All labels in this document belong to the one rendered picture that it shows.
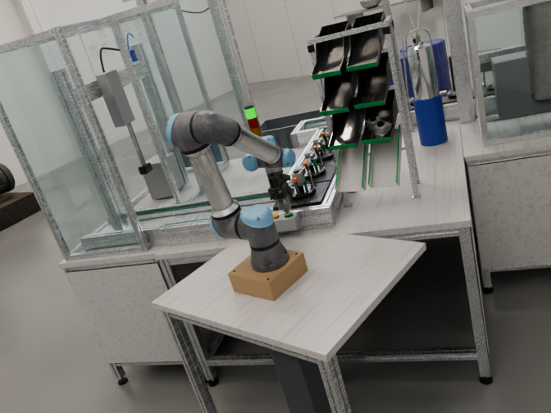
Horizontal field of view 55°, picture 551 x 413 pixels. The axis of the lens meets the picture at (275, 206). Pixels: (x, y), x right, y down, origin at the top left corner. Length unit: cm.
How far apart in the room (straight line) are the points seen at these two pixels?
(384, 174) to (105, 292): 163
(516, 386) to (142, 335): 192
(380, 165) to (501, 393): 116
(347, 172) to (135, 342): 156
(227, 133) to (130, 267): 126
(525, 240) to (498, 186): 35
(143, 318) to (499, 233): 200
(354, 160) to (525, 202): 103
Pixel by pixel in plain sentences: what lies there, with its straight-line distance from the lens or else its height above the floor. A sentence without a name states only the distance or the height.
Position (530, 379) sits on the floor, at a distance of 278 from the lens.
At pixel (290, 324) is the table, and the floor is 86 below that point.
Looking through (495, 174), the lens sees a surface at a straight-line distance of 298.
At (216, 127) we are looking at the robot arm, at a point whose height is 153.
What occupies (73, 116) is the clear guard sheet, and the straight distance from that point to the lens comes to 269.
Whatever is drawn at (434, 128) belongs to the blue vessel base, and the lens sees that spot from 314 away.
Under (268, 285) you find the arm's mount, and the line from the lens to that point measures 195.
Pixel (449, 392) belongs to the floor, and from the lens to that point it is 273.
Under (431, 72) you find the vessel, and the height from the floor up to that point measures 127.
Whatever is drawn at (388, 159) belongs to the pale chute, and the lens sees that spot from 242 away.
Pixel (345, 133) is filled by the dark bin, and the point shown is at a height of 123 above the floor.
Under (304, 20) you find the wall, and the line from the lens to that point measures 1215.
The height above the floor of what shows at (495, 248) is 30.
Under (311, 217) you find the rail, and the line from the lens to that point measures 240.
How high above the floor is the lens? 188
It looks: 21 degrees down
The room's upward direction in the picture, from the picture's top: 16 degrees counter-clockwise
